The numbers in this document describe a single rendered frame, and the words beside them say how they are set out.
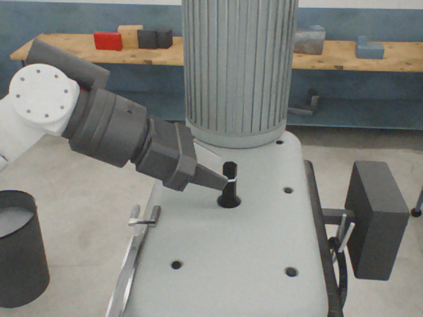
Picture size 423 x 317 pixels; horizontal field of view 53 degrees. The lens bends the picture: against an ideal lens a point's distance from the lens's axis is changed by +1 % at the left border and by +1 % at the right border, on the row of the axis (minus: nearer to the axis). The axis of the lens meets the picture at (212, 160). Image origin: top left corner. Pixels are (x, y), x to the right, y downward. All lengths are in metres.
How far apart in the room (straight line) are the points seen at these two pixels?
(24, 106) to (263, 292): 0.34
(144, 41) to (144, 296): 4.09
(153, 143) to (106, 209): 3.19
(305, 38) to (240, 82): 3.70
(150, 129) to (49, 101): 0.13
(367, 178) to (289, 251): 0.50
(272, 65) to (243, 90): 0.06
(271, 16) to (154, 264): 0.41
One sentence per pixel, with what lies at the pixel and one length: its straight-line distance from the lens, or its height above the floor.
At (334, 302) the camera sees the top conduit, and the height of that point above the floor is 1.81.
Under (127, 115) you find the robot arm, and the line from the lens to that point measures 0.54.
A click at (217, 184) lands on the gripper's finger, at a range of 0.59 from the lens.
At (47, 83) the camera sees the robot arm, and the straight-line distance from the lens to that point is 0.51.
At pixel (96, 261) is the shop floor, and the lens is 3.28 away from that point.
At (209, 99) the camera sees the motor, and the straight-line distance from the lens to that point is 0.75.
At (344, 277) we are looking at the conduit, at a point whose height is 1.52.
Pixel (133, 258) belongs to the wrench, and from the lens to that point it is 0.56.
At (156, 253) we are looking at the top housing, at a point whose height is 1.89.
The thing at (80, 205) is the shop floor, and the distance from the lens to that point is 3.81.
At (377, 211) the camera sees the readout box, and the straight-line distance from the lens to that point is 0.96.
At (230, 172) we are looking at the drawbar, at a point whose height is 1.95.
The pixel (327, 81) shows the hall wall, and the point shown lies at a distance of 5.16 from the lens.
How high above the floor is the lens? 2.30
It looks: 33 degrees down
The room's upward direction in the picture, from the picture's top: straight up
